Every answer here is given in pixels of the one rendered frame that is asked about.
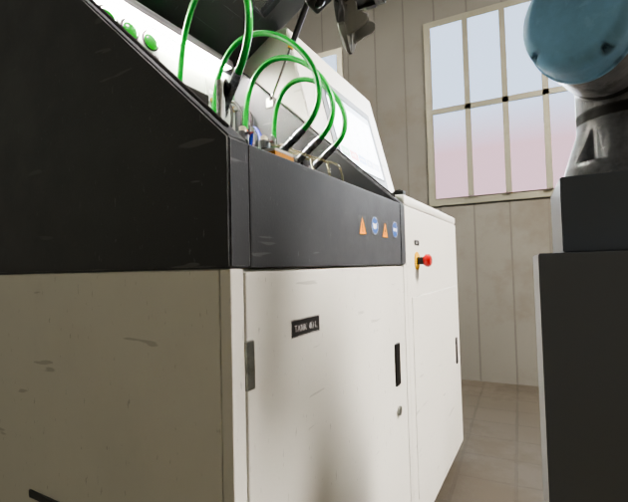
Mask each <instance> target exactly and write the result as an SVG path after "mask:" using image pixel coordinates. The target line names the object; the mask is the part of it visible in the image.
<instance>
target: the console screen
mask: <svg viewBox="0 0 628 502"><path fill-rule="evenodd" d="M330 87H331V89H332V90H333V91H334V92H335V93H336V94H337V95H338V97H339V98H340V99H341V101H342V103H343V105H344V107H345V110H346V113H347V118H348V127H347V132H346V135H345V137H344V139H343V141H342V142H341V143H340V145H339V146H338V147H337V148H338V149H339V150H340V151H342V152H343V153H344V154H345V155H347V156H348V157H349V158H350V159H351V160H353V161H354V162H355V163H356V164H358V165H359V166H360V167H361V168H363V169H364V170H365V171H366V172H367V173H369V174H370V175H371V176H372V177H374V178H375V179H376V180H377V181H378V182H380V183H381V184H382V185H383V186H385V187H386V188H387V189H388V190H389V188H388V185H387V181H386V177H385V174H384V170H383V167H382V163H381V160H380V157H379V153H378V149H377V146H376V142H375V139H374V135H373V131H372V128H371V124H370V121H369V117H368V116H367V115H366V114H365V113H364V112H362V111H361V110H360V109H359V108H358V107H356V106H355V105H354V104H353V103H351V102H350V101H349V100H348V99H347V98H345V97H344V96H343V95H342V94H340V93H339V92H338V91H337V90H335V89H334V88H333V87H332V86H331V85H330ZM322 102H323V106H324V110H325V113H326V117H327V120H328V119H329V116H330V102H329V98H328V95H327V92H326V91H325V90H324V89H322ZM335 103H336V102H335ZM341 129H342V115H341V112H340V109H339V107H338V105H337V103H336V115H335V119H334V122H333V125H332V127H331V129H330V133H331V136H332V139H333V143H334V142H335V141H336V140H337V138H338V137H339V135H340V133H341Z"/></svg>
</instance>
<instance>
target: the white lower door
mask: <svg viewBox="0 0 628 502"><path fill-rule="evenodd" d="M243 303H244V357H245V412H246V466H247V502H411V485H410V455H409V426H408V396H407V366H406V336H405V306H404V276H403V267H402V266H394V267H364V268H335V269H305V270H276V271H246V272H243Z"/></svg>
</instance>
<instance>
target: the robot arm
mask: <svg viewBox="0 0 628 502"><path fill-rule="evenodd" d="M304 1H305V3H306V4H307V5H308V6H309V7H310V8H311V9H312V10H313V11H314V12H315V13H316V14H319V13H320V12H321V11H322V10H323V9H324V8H325V7H326V6H327V5H328V4H329V3H330V2H331V1H332V0H304ZM384 3H386V0H333V4H334V10H335V16H336V21H337V23H338V29H339V33H340V36H341V40H342V44H343V46H344V48H345V49H346V51H347V52H348V53H349V54H350V55H352V54H353V53H354V50H355V47H356V44H357V42H359V41H360V40H362V39H364V38H365V37H367V36H369V35H370V34H372V33H373V32H374V31H375V28H376V26H375V23H374V22H370V21H368V20H369V16H368V13H367V12H363V11H362V9H365V8H366V9H367V11H368V10H370V9H373V8H376V7H377V6H378V5H381V4H384ZM523 43H524V47H525V50H526V52H527V54H528V56H529V58H530V59H531V61H532V62H533V63H534V65H535V67H536V68H537V69H538V70H539V71H540V72H541V73H542V74H543V75H544V76H545V77H547V78H548V79H550V80H552V81H554V82H557V83H558V84H560V85H561V86H562V87H564V88H565V89H566V90H568V91H569V92H571V93H572V94H573V95H574V101H575V121H576V139H575V142H574V145H573V149H572V152H571V154H570V157H569V160H568V164H567V167H566V170H565V175H564V176H574V175H584V174H594V173H603V172H613V171H623V170H628V0H531V2H530V4H529V6H528V9H527V12H526V15H525V18H524V23H523Z"/></svg>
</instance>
